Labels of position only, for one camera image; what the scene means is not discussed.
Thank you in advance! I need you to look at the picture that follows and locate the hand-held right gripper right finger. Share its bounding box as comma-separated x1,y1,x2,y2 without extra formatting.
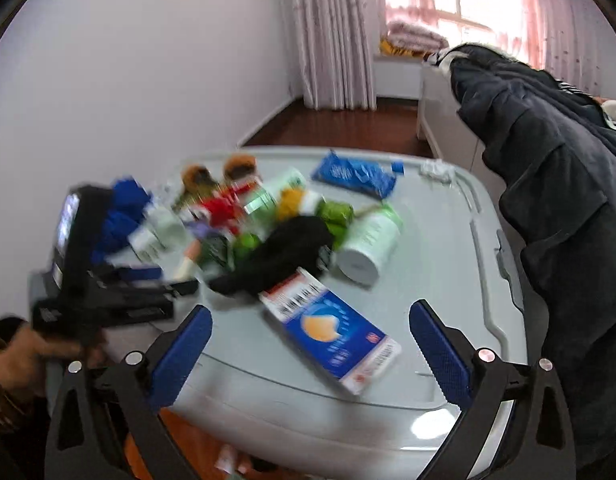
409,299,577,480

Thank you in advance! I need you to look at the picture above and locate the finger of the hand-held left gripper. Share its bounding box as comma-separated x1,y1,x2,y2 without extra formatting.
95,265,199,298
105,297,175,323

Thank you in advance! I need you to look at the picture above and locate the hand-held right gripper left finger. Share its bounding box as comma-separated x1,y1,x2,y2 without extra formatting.
44,305,213,480

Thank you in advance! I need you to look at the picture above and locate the white and orange tube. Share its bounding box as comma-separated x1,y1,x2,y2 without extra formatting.
175,242,205,282

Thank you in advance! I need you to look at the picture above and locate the green round packet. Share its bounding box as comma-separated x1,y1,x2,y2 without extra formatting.
315,200,356,237
233,232,262,262

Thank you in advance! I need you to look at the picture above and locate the blue medicine box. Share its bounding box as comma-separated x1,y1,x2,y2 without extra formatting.
259,267,403,396

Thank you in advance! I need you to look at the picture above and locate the white jar with green label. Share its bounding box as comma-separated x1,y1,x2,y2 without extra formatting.
336,207,403,287

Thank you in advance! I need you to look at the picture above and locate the black cloth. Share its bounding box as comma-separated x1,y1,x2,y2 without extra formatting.
210,216,333,298

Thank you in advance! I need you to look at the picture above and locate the green and white can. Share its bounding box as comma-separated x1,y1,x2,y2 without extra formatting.
243,167,309,226

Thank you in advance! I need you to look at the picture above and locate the yellow round item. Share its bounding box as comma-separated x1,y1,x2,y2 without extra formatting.
278,187,325,222

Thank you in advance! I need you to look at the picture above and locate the person's left forearm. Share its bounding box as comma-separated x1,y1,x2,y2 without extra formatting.
0,317,46,436

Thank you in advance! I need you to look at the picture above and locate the person's left hand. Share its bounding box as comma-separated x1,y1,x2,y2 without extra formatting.
0,329,109,403

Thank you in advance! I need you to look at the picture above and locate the blue knitted cloth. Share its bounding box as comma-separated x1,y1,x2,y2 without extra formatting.
90,176,154,267

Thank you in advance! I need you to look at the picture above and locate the dark green packet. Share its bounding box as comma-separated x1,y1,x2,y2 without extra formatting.
198,237,235,272

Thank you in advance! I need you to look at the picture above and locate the red snack packet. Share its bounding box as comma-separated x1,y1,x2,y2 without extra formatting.
198,182,261,235

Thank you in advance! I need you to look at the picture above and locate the brown plush toy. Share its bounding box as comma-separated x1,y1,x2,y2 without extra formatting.
180,164,221,198
223,155,259,182

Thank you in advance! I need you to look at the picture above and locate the dark padded jacket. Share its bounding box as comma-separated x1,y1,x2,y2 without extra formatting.
438,44,616,480

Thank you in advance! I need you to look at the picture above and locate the white crumpled tissue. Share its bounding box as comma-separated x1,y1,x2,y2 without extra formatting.
419,159,457,184

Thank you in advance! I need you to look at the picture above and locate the blue plastic packet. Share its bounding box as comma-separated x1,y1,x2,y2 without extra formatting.
311,150,405,199

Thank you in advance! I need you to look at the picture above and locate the yellow folded cloth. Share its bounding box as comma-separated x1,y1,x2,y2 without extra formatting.
379,37,413,57

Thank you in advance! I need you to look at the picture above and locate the white patterned curtain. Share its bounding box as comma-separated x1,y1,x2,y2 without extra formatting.
288,0,389,111

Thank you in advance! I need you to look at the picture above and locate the folded pink blanket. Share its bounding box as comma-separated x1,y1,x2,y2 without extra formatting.
385,20,451,54

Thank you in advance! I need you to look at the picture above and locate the white bed frame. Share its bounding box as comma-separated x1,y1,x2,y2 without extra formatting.
417,62,513,186

